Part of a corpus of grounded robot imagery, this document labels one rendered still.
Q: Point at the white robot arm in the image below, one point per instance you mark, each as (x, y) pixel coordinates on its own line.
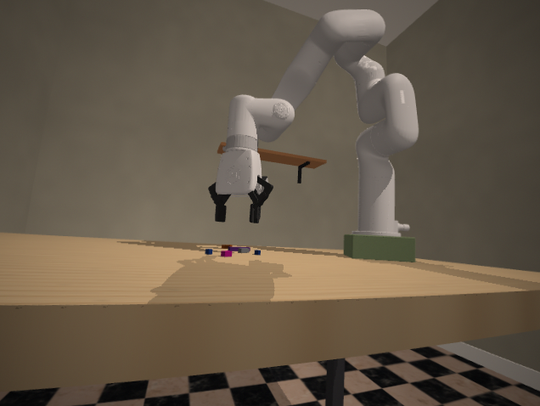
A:
(356, 31)

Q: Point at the purple rod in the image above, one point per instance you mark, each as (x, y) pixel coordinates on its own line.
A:
(235, 248)

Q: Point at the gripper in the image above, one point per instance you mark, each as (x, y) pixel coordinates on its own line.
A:
(239, 171)

